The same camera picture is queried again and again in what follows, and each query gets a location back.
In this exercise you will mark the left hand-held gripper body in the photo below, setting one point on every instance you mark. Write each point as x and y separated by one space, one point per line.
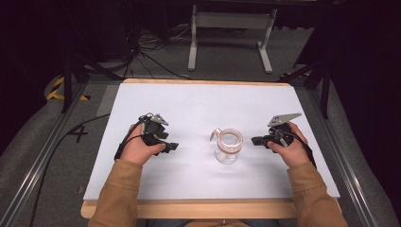
154 128

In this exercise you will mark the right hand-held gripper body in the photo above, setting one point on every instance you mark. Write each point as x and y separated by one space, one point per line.
282 127

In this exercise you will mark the clear glass jar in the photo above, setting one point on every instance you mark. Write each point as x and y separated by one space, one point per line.
228 145

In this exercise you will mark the person's left hand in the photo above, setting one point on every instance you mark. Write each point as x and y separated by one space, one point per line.
138 148

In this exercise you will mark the person's right hand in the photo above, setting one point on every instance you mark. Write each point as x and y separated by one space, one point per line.
291 151

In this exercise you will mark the white table sheet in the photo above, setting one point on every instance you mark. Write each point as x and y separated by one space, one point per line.
208 176

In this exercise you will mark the black tripod stand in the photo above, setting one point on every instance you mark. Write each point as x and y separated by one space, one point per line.
318 78
71 63

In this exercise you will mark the yellow black hazard tape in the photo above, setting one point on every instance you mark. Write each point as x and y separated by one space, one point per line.
58 91

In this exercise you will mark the white metal stand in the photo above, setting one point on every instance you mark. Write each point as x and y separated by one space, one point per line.
231 34

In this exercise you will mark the aluminium floor rail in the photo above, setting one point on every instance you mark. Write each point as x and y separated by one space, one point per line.
340 160
34 164

